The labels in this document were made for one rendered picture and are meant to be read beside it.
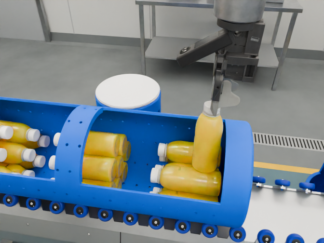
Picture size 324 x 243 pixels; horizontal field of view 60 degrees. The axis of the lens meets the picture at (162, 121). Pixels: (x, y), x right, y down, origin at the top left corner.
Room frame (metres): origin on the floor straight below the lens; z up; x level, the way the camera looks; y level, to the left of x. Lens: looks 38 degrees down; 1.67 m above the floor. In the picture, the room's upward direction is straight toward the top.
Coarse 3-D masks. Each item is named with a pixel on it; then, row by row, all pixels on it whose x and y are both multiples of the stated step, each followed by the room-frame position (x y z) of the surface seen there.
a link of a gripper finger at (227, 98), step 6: (228, 84) 0.50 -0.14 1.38; (222, 90) 0.50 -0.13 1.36; (228, 90) 0.50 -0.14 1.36; (222, 96) 0.50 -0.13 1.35; (228, 96) 0.50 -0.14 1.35; (234, 96) 0.50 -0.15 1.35; (216, 102) 0.49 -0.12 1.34; (222, 102) 0.50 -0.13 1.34; (228, 102) 0.50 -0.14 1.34; (234, 102) 0.50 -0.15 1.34; (210, 108) 0.51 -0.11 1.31; (216, 108) 0.50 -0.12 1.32
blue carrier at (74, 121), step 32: (0, 96) 0.72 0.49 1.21; (32, 128) 0.76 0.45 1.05; (64, 128) 0.54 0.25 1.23; (96, 128) 0.73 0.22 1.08; (128, 128) 0.71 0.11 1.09; (160, 128) 0.69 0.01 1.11; (192, 128) 0.67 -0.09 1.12; (224, 128) 0.65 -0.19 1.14; (64, 160) 0.48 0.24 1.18; (128, 160) 0.66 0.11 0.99; (224, 160) 0.63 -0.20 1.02; (0, 192) 0.50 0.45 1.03; (32, 192) 0.47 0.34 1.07; (64, 192) 0.45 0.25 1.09; (96, 192) 0.44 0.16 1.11; (128, 192) 0.43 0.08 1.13; (224, 192) 0.40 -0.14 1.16; (224, 224) 0.39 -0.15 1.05
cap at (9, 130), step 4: (0, 128) 0.63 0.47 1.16; (4, 128) 0.63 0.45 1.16; (8, 128) 0.63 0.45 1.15; (12, 128) 0.65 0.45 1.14; (0, 132) 0.62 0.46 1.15; (4, 132) 0.62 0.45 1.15; (8, 132) 0.63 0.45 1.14; (12, 132) 0.64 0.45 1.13; (0, 136) 0.61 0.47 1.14; (4, 136) 0.61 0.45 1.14; (8, 136) 0.62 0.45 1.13
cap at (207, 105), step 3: (207, 102) 0.54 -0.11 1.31; (210, 102) 0.55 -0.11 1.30; (204, 105) 0.53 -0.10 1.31; (207, 105) 0.53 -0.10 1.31; (210, 105) 0.53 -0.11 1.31; (204, 108) 0.53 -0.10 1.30; (207, 108) 0.52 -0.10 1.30; (219, 108) 0.52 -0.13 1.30; (204, 111) 0.53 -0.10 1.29; (207, 111) 0.52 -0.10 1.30; (210, 111) 0.52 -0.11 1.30; (210, 114) 0.52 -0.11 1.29
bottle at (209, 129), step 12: (204, 120) 0.51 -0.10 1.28; (216, 120) 0.51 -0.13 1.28; (204, 132) 0.50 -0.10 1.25; (216, 132) 0.50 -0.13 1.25; (204, 144) 0.49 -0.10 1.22; (216, 144) 0.50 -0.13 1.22; (192, 156) 0.51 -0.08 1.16; (204, 156) 0.49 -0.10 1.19; (216, 156) 0.49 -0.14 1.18; (204, 168) 0.48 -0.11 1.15
